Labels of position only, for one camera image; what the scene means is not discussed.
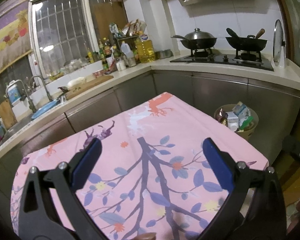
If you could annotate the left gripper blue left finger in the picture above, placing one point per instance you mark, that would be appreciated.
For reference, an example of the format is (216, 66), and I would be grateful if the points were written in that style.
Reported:
(83, 162)

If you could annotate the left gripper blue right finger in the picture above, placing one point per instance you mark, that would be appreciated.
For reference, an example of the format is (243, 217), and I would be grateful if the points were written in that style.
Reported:
(221, 163)

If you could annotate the white blue milk carton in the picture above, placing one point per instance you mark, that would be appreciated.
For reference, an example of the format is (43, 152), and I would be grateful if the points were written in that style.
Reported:
(233, 121)

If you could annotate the white tissue packet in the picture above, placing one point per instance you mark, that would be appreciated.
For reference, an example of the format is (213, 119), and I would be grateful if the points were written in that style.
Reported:
(241, 110)

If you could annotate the green red snack wrapper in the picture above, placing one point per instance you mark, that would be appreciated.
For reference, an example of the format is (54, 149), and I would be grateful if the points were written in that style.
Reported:
(245, 122)

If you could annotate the orange snack wrapper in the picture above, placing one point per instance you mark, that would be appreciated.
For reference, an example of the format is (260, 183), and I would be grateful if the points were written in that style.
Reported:
(222, 117)

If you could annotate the beige trash bin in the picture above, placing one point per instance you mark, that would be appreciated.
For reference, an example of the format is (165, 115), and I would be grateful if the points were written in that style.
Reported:
(247, 132)

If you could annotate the barred kitchen window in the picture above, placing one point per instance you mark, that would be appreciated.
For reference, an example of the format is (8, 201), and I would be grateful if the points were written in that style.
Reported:
(62, 31)

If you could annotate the pink floral tablecloth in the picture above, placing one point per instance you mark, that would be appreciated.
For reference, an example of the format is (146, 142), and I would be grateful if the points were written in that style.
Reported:
(152, 175)

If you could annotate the long wooden chopping board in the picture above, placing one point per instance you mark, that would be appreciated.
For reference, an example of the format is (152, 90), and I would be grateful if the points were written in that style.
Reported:
(84, 86)

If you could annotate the wooden cutting board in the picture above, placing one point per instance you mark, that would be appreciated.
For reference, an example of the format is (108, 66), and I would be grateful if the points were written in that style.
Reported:
(7, 115)

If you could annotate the black gas stove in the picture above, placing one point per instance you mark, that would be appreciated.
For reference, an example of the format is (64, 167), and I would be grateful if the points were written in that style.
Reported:
(243, 59)

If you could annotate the blue detergent bottle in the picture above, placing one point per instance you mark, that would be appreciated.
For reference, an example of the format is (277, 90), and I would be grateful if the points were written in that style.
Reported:
(13, 92)

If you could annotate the glass pot lid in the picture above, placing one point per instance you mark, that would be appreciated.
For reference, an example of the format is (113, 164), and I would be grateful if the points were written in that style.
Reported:
(279, 45)

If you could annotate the black wok with spatula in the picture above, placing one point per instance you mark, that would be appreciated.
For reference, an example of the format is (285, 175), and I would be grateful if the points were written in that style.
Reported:
(250, 43)

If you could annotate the white plastic jug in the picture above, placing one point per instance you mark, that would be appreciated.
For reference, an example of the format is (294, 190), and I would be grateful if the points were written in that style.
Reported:
(126, 50)

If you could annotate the yellow cooking oil jug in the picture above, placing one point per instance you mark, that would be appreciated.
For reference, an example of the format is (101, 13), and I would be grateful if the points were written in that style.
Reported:
(145, 49)

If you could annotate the steel wok with lid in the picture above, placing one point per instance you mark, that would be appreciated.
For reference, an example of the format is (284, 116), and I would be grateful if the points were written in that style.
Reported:
(197, 40)

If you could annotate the colourful fruit wall poster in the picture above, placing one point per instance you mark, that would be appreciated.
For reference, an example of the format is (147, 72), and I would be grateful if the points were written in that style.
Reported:
(14, 32)

